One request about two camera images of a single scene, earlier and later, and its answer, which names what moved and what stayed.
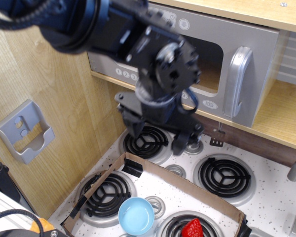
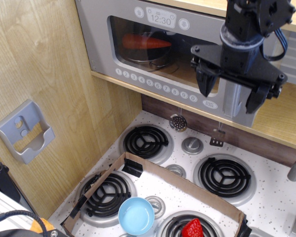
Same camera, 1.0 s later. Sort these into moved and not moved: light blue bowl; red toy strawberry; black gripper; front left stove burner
Moved: black gripper
Not moved: front left stove burner; red toy strawberry; light blue bowl
